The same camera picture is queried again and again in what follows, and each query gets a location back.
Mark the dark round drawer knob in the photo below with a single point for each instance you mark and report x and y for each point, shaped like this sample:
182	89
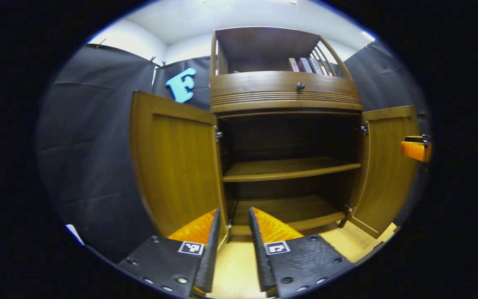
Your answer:
300	86

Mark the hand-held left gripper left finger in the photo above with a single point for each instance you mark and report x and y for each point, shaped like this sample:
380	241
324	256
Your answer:
210	257

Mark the wooden cabinet door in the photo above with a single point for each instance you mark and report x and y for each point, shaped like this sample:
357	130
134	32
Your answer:
176	166
388	174

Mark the metal door hinge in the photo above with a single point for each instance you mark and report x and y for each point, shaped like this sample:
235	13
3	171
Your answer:
363	128
218	134
349	208
229	225

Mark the wooden double-door shoe cabinet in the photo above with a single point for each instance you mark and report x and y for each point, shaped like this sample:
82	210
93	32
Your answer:
264	45

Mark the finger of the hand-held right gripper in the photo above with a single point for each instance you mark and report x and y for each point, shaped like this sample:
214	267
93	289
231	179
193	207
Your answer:
415	150

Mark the small ceiling light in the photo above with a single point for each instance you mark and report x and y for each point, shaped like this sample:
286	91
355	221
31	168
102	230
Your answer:
368	36

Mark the wooden cabinet drawer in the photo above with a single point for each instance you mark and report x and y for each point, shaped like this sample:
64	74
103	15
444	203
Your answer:
264	89

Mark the wooden cabinet shelf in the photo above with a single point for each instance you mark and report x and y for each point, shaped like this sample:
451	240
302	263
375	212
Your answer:
288	168

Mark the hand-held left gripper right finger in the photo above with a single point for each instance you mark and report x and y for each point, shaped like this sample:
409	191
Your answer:
262	265

